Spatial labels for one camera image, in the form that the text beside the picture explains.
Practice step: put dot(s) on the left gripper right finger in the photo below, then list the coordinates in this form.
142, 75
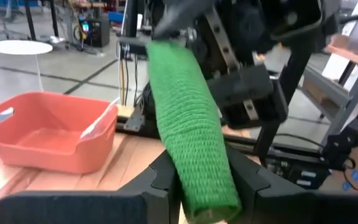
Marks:
306, 208

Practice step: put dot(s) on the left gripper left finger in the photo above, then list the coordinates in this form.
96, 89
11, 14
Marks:
73, 208

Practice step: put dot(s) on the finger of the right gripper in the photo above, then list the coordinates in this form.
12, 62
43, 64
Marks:
182, 15

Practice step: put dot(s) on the green elastic bandage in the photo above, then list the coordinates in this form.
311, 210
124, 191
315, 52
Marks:
191, 124

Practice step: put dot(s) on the black box with white labels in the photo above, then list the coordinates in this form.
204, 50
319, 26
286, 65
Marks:
287, 174

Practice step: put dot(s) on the orange plastic bin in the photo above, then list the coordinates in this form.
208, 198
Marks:
42, 140

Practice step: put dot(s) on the wooden lab table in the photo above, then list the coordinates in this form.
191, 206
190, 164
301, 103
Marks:
325, 88

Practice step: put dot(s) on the black computer case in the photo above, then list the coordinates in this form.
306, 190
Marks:
99, 34

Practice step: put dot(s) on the white lamp stand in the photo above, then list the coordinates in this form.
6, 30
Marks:
39, 74

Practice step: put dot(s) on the black desk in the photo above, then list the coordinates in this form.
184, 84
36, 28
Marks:
28, 18

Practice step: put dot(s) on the white lamp shade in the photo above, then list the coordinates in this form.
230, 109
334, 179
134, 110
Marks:
20, 47

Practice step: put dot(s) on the grey metal bracket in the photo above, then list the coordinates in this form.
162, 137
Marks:
135, 123

